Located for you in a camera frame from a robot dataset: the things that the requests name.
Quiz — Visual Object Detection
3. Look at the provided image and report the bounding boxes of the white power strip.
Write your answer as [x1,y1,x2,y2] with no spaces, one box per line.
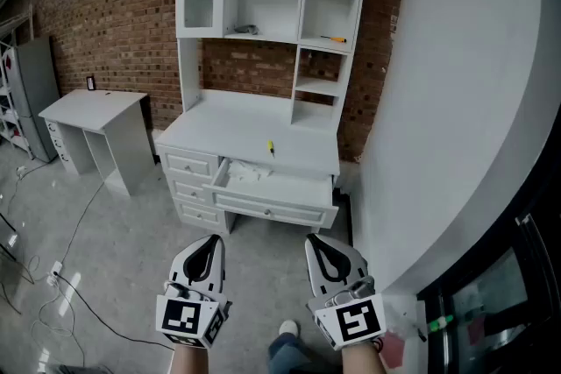
[46,259,65,286]

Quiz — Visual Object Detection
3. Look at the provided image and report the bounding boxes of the green and white object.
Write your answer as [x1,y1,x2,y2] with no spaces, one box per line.
[426,314,455,332]

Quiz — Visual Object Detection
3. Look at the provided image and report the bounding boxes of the black metal stand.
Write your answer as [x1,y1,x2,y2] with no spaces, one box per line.
[0,212,37,316]

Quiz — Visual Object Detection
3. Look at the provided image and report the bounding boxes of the white desk with hutch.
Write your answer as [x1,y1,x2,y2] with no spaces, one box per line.
[154,0,370,236]

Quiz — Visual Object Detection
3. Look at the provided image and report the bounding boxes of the thin grey cable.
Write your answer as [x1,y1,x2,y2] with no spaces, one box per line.
[55,182,107,268]

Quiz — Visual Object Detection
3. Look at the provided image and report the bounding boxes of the person's right forearm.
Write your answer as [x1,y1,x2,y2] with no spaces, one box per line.
[340,342,387,374]

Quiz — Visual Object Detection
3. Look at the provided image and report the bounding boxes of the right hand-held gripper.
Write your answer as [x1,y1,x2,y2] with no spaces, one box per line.
[304,233,387,352]

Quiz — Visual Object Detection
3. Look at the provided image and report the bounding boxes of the small white drawer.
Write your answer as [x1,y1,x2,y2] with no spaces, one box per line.
[167,176,217,206]
[174,198,225,229]
[160,145,221,181]

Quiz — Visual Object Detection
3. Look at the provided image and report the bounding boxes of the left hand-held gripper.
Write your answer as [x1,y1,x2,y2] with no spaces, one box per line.
[154,234,230,350]

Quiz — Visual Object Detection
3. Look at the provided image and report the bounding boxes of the black cable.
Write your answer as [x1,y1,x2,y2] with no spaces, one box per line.
[52,271,176,352]

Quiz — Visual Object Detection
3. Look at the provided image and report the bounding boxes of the person's blue jeans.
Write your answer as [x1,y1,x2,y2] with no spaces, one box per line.
[267,332,317,374]

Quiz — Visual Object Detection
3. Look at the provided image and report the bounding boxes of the black window frame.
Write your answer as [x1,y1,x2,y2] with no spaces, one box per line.
[415,131,561,374]

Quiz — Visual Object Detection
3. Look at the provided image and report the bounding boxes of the white cable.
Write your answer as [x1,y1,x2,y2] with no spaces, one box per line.
[29,283,89,370]

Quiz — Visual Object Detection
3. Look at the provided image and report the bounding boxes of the person's white shoe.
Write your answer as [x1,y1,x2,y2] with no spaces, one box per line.
[278,319,301,339]

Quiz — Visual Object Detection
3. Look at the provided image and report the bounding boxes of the white shelving rack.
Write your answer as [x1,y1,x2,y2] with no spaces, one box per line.
[0,29,34,159]

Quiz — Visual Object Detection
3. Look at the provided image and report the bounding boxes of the grey refrigerator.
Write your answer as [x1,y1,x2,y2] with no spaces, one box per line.
[8,35,61,164]

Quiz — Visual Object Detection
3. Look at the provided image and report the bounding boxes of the small white desk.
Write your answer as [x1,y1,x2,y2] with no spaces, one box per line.
[38,88,155,198]

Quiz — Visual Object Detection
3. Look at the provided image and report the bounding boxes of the wide white desk drawer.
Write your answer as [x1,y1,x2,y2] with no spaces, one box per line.
[202,156,341,232]

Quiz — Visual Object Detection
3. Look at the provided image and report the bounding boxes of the person's left forearm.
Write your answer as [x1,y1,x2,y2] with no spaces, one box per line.
[167,344,209,374]

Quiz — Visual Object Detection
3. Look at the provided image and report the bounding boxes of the pink cloth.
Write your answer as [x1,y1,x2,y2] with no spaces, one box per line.
[380,330,407,370]

